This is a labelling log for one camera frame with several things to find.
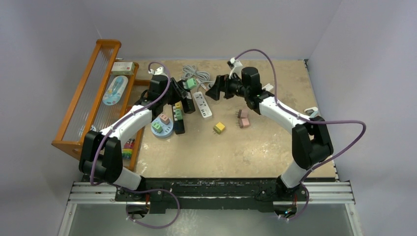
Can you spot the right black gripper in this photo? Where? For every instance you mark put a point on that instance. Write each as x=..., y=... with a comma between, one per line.
x=223, y=84

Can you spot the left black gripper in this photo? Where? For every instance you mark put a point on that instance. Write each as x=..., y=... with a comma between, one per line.
x=179, y=94

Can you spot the green charger plug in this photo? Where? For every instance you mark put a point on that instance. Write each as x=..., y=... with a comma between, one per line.
x=190, y=83

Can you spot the short black power strip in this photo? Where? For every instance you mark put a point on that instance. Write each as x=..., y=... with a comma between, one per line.
x=187, y=103

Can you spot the white power strip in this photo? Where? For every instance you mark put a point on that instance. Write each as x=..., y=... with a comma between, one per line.
x=202, y=104

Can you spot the pink charger plug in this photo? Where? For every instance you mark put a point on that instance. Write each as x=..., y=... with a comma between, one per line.
x=243, y=123
x=242, y=113

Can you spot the yellow charger plug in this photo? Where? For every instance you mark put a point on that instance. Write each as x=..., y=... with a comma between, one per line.
x=219, y=128

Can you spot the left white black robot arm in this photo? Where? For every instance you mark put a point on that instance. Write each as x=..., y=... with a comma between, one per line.
x=101, y=154

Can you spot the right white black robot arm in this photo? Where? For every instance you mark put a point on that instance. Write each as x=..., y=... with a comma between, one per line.
x=311, y=142

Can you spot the yellow plug on long strip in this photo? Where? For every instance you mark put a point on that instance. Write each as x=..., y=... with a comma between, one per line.
x=178, y=106

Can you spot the green plug on long strip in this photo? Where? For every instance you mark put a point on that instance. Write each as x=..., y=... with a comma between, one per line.
x=178, y=114

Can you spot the pink plug on round hub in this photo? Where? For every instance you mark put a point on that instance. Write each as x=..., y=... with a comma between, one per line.
x=164, y=119

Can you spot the green plug on round hub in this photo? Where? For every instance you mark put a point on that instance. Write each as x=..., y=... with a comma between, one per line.
x=157, y=127

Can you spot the long black power strip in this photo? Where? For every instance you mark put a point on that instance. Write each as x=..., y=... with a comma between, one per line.
x=179, y=127

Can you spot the round blue power hub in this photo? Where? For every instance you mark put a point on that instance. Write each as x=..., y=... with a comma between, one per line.
x=167, y=129

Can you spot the white clip object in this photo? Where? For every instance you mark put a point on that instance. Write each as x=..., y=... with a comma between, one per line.
x=268, y=87

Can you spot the blue packaged item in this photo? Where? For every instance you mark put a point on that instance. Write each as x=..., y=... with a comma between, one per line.
x=115, y=90

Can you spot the white pink box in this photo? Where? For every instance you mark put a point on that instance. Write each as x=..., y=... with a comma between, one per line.
x=123, y=68

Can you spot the orange wooden shelf rack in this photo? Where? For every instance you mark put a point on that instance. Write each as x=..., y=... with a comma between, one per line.
x=86, y=109

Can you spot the colourful marker pack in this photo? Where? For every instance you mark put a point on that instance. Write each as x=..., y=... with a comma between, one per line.
x=127, y=149

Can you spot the white blue clip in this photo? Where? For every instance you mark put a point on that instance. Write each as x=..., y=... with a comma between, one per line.
x=312, y=112

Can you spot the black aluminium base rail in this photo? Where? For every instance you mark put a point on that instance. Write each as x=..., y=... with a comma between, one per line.
x=156, y=195

